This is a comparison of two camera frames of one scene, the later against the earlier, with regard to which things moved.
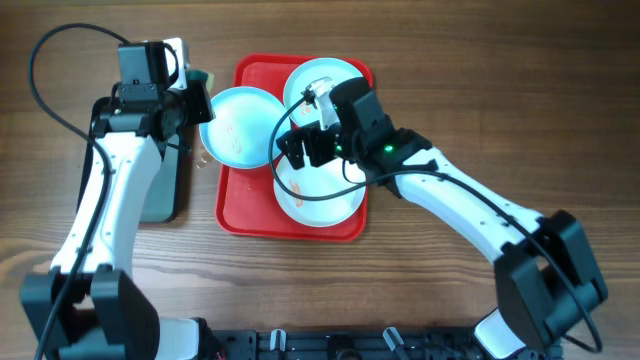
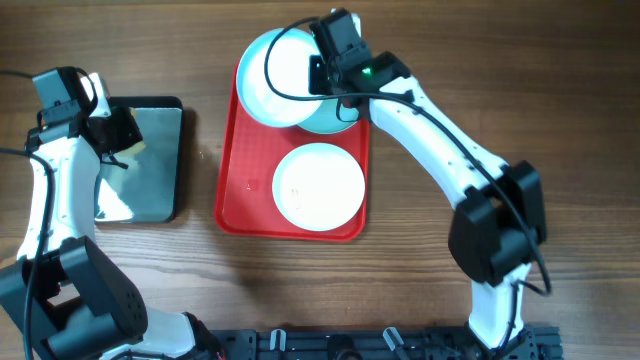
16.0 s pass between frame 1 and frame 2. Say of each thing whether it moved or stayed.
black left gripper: moved
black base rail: stayed
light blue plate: moved
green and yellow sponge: moved
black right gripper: moved
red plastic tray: stayed
